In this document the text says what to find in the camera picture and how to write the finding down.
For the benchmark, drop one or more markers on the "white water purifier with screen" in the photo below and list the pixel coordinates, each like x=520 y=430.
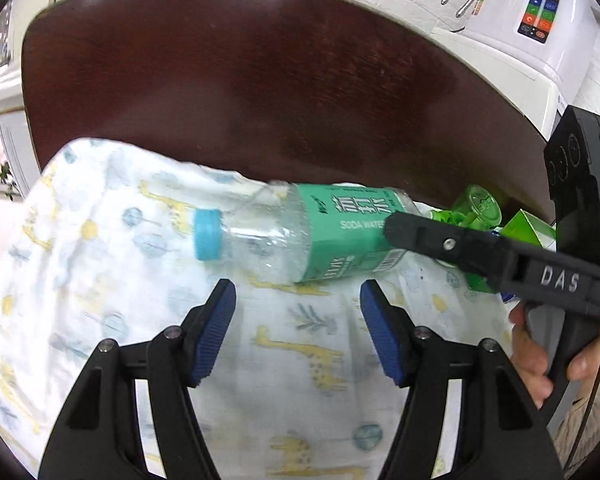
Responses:
x=530 y=95

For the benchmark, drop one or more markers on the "dark brown wooden board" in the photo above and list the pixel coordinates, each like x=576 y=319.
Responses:
x=230 y=85

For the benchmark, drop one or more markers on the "giraffe printed cloth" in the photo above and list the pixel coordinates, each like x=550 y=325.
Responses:
x=130 y=270

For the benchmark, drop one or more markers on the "green label plastic bottle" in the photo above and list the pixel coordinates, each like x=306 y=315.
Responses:
x=330 y=240

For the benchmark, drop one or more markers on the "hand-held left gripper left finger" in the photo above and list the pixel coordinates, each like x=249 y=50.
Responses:
x=212 y=330

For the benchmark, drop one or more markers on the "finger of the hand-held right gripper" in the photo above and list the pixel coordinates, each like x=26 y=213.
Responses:
x=445 y=242

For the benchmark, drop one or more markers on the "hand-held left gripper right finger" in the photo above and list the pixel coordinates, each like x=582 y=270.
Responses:
x=380 y=335

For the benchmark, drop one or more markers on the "potted plant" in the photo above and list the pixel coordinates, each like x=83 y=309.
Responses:
x=9 y=180

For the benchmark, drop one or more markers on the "person's right hand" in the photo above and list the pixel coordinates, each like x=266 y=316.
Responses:
x=530 y=360

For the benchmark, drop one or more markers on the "white water dispenser appliance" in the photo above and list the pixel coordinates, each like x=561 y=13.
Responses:
x=505 y=25

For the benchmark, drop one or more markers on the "green cardboard box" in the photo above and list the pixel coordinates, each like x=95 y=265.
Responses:
x=525 y=230

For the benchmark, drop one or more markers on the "green transparent plastic container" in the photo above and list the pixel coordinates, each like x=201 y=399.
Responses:
x=477 y=205

